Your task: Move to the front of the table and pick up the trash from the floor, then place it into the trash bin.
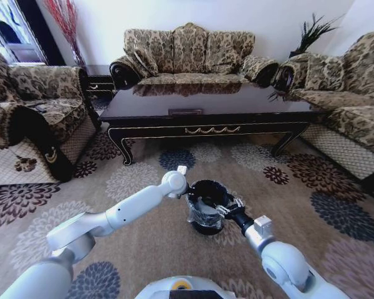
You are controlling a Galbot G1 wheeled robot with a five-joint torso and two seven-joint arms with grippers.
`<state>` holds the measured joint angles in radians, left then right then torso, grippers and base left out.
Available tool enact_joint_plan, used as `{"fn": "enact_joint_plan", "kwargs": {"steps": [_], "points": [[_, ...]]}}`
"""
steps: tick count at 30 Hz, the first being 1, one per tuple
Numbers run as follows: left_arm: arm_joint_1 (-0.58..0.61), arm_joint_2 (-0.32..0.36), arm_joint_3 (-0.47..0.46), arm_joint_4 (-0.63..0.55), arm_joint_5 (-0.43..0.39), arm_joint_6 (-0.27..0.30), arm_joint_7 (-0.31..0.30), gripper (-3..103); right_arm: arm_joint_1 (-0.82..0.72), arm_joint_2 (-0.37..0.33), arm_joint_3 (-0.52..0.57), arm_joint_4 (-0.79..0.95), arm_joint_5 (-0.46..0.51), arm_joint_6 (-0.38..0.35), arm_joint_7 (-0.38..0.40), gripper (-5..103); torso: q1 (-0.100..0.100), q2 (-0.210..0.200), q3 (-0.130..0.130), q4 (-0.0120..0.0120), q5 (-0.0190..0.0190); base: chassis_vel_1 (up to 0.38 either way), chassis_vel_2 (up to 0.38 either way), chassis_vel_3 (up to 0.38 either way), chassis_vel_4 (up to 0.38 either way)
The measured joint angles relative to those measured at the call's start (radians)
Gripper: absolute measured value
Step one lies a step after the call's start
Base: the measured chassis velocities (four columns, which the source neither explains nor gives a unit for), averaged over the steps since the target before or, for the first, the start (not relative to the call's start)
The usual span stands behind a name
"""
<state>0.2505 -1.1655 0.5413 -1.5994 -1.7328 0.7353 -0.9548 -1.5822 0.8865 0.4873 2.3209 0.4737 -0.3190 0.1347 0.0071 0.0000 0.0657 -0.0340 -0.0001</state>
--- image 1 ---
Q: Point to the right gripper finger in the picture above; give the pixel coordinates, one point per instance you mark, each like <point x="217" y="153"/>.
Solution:
<point x="214" y="207"/>
<point x="236" y="201"/>

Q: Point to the black trash bin with bag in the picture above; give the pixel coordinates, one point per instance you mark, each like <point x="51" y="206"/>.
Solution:
<point x="205" y="218"/>

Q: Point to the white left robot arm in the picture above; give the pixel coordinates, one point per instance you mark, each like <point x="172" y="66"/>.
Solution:
<point x="134" y="202"/>

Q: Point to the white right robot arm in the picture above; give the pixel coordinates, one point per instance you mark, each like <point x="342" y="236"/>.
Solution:
<point x="280" y="258"/>

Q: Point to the floral patterned rug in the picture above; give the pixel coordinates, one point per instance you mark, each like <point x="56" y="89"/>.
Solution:
<point x="299" y="218"/>

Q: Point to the dark rectangular table tray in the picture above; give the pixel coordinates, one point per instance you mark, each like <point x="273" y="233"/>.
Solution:
<point x="185" y="111"/>

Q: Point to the white robot front shell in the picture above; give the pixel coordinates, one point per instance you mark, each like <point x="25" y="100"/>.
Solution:
<point x="184" y="288"/>

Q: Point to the dark wooden coffee table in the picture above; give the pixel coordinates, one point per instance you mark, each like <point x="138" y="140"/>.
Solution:
<point x="205" y="102"/>

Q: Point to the floral patterned three-seat sofa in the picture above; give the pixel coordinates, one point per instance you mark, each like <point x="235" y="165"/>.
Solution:
<point x="190" y="53"/>

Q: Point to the dark wooden side table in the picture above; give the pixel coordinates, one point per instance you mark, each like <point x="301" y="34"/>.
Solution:
<point x="96" y="81"/>

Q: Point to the floral patterned sofa with lattice skirt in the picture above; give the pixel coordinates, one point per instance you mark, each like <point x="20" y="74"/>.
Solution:
<point x="346" y="93"/>

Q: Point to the dark remote control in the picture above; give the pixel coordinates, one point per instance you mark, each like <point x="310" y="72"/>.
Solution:
<point x="40" y="109"/>

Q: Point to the floral armchair with dark armrest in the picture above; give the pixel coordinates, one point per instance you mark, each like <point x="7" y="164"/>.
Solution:
<point x="43" y="102"/>

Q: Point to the dark green spiky plant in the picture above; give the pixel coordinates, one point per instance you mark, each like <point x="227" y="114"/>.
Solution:
<point x="311" y="34"/>

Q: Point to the red decorative branches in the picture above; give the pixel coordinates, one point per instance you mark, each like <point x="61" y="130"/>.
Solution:
<point x="69" y="28"/>

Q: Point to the dark window curtain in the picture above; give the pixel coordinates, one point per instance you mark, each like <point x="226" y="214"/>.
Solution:
<point x="42" y="31"/>

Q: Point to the bright window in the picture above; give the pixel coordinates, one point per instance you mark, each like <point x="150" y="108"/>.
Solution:
<point x="9" y="28"/>

